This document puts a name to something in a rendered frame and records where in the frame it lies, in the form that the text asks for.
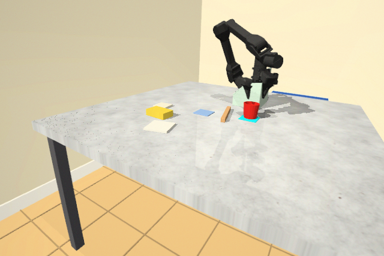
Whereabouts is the red cup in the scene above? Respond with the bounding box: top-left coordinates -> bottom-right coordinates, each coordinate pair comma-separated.
244,101 -> 259,119

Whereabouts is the light wooden bar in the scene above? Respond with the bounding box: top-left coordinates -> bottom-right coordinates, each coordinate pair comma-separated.
221,106 -> 231,123

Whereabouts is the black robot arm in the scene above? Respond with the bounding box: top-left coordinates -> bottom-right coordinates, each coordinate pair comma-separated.
213,19 -> 283,89

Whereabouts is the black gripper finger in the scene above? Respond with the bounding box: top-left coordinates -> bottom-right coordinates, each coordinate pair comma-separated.
243,85 -> 252,99
262,83 -> 275,98

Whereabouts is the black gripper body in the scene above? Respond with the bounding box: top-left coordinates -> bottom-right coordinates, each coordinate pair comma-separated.
238,66 -> 278,86

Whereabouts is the yellow rectangular block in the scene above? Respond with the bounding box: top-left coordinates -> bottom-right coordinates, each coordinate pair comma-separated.
146,106 -> 173,120

